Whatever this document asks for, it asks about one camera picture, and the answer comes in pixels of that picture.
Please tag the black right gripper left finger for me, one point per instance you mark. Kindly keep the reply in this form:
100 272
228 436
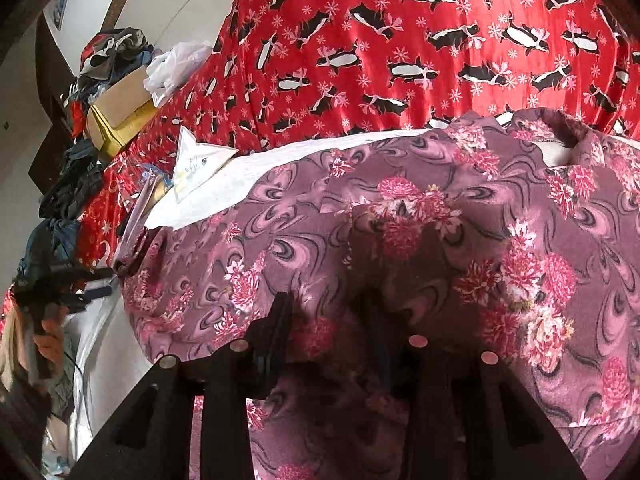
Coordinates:
149 434

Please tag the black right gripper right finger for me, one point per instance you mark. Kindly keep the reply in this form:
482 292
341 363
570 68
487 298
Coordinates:
469 417

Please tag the purple floral shirt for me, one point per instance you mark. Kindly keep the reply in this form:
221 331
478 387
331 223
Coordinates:
400 259

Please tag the pile of clothes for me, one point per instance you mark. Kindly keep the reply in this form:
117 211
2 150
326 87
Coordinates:
82 203

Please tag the person left hand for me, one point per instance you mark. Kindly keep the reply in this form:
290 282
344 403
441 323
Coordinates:
44 346

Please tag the yellow cardboard box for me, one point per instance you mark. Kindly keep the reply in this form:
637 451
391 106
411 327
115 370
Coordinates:
119 114

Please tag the white plastic bag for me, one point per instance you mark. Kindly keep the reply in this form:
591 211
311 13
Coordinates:
170 70

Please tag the red penguin print blanket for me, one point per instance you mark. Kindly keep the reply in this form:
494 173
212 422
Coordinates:
489 227

